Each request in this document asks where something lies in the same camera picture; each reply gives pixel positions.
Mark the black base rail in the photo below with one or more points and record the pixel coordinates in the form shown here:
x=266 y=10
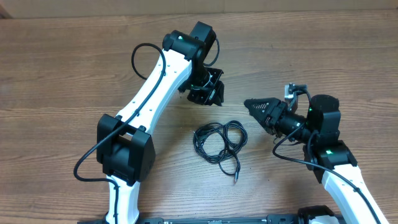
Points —
x=314 y=214

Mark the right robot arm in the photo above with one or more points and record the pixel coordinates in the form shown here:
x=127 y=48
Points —
x=313 y=140

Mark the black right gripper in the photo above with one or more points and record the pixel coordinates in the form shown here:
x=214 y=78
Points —
x=272 y=107

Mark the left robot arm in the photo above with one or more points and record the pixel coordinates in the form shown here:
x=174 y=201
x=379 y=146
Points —
x=125 y=147

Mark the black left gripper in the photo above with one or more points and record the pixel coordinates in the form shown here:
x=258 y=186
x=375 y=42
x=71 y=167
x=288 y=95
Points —
x=203 y=98

